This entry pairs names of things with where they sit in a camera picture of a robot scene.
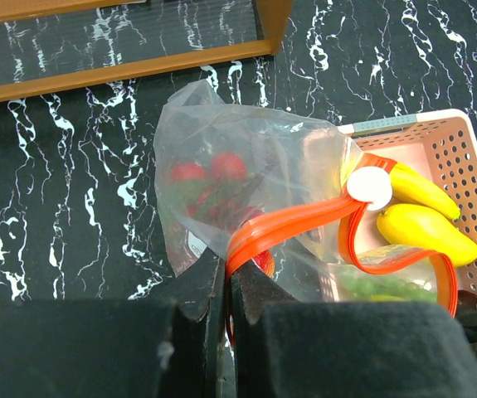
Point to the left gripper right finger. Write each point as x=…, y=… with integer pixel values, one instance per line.
x=286, y=348

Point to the yellow mango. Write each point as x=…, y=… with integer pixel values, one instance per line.
x=421, y=226

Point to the green grape bunch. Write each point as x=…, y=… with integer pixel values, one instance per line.
x=388, y=287

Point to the wooden shelf rack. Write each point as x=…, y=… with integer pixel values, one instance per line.
x=51, y=46

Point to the red strawberry bunch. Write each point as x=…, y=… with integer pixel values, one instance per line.
x=204, y=205

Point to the yellow banana bunch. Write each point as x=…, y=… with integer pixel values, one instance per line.
x=411, y=187

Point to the clear zip bag orange zipper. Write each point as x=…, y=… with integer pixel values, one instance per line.
x=262, y=185

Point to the pink plastic basket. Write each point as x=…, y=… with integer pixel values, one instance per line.
x=439, y=145

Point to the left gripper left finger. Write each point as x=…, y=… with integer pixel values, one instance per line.
x=165, y=345

